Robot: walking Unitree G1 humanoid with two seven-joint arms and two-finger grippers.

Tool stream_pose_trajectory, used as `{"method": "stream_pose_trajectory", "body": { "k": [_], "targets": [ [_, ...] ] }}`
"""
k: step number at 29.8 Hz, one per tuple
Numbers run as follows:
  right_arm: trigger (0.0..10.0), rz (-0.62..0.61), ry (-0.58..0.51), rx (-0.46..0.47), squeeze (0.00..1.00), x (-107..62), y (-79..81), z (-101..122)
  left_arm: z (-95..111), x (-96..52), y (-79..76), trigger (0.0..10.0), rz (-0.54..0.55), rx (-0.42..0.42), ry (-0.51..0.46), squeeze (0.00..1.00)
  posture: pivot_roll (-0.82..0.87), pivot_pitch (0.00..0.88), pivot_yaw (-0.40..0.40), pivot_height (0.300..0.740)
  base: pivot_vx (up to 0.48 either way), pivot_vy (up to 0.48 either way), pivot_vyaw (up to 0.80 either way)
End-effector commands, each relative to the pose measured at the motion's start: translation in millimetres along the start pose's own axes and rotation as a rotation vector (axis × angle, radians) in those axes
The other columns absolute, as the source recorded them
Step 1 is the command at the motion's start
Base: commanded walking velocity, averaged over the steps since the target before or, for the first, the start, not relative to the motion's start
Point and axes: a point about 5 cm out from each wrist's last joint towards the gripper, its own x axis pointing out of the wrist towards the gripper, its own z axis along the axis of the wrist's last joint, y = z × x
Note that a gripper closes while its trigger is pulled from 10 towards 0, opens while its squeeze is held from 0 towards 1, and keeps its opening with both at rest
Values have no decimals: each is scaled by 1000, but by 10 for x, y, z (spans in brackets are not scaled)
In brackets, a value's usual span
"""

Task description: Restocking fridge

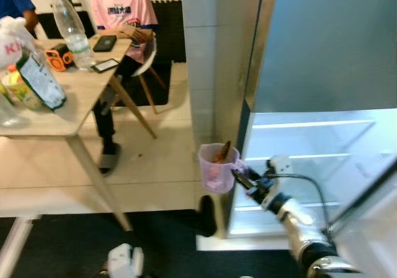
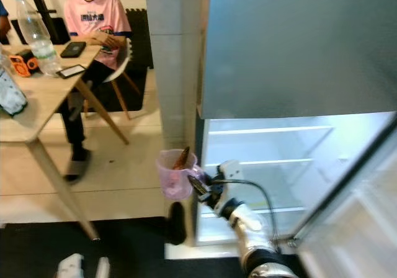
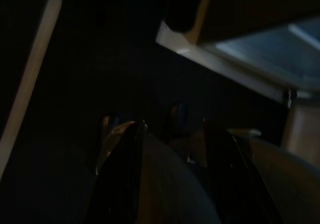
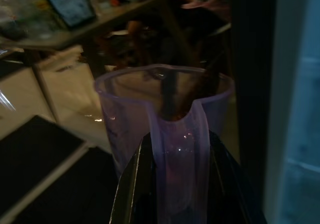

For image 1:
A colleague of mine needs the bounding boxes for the purple plastic pitcher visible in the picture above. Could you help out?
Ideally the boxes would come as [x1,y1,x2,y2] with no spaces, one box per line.
[198,143,240,194]

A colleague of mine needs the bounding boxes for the glass fridge shelf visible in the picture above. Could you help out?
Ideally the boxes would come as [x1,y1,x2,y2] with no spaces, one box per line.
[251,119,376,130]
[292,153,372,163]

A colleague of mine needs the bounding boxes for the grey fridge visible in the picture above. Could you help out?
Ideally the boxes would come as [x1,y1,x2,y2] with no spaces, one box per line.
[225,0,397,278]

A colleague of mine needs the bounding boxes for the brown oblong food item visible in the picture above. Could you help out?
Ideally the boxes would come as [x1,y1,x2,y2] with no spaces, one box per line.
[214,140,233,164]

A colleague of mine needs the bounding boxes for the black slipper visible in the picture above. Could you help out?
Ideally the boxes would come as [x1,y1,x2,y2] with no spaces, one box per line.
[197,194,218,238]

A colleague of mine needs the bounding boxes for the grey slipper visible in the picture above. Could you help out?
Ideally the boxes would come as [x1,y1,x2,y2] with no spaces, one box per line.
[99,145,122,176]

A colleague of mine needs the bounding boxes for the white chair wooden legs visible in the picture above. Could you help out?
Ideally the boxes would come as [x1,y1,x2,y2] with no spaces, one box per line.
[133,36,168,114]

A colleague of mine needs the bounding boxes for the black smartphone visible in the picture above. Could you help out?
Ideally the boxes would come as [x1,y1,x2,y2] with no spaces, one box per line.
[91,58,120,74]

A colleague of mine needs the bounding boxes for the light wooden table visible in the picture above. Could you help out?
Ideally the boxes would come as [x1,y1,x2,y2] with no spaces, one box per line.
[0,35,159,232]

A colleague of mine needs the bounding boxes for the black floor mat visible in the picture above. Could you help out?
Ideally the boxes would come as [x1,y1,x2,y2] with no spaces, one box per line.
[12,211,301,278]

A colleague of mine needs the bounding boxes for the black wallet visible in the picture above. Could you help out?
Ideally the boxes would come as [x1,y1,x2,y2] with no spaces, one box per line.
[92,35,118,53]

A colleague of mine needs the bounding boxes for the person in pink shirt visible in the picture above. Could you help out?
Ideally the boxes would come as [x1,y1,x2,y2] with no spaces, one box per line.
[89,0,159,176]

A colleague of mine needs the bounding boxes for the large clear water bottle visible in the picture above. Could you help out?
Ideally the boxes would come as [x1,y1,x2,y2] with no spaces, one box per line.
[50,0,97,71]

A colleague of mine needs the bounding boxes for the orange black portable speaker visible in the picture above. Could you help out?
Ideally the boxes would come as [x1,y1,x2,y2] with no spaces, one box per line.
[45,43,75,73]

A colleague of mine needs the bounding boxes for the green white snack bag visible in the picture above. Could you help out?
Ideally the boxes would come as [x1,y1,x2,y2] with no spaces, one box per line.
[16,47,68,112]

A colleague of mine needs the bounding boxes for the white plastic bag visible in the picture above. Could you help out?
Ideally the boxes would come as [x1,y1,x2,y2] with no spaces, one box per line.
[0,16,38,74]

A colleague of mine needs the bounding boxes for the person in blue shirt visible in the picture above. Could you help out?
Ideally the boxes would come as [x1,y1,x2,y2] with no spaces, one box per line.
[0,0,38,37]

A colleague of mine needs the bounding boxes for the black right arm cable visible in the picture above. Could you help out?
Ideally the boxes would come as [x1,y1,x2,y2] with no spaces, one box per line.
[267,174,332,241]

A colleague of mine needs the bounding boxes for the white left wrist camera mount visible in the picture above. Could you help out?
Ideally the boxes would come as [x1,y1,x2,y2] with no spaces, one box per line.
[107,243,146,278]

